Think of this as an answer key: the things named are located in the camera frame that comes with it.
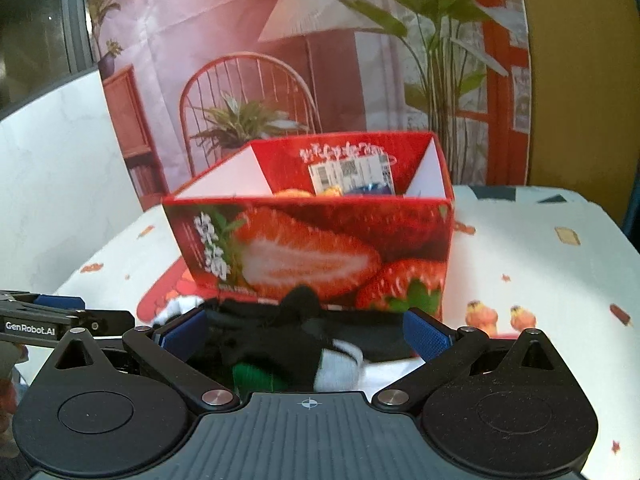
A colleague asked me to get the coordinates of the black white green sock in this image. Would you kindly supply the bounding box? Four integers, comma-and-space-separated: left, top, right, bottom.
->
152, 285, 418, 392

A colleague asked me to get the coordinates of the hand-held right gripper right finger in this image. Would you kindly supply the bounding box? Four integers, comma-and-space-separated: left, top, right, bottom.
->
372, 308, 568, 416

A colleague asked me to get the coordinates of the red strawberry print cardboard box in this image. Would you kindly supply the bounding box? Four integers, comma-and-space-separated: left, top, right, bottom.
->
161, 131, 456, 326

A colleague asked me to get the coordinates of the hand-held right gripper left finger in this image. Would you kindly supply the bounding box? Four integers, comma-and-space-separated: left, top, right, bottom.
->
52, 308, 241, 413

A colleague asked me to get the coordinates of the white printed tablecloth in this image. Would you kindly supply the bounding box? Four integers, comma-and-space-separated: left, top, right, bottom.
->
50, 184, 640, 480

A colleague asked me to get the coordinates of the yellow wooden panel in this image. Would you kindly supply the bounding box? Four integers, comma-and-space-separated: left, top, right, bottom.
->
515, 0, 640, 243

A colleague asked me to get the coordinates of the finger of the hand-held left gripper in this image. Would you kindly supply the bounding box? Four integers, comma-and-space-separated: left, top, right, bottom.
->
0, 289, 87, 311
75, 309, 137, 335

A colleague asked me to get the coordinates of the white marble board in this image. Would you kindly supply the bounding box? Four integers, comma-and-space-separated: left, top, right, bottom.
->
0, 67, 168, 293

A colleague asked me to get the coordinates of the dark window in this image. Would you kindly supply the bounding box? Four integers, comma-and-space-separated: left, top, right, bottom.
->
0, 0, 103, 113

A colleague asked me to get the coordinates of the printed room scene backdrop cloth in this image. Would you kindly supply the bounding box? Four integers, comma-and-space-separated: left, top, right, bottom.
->
85, 0, 533, 212

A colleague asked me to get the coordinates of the blue soft item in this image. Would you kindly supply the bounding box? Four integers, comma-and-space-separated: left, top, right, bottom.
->
345, 181, 395, 197

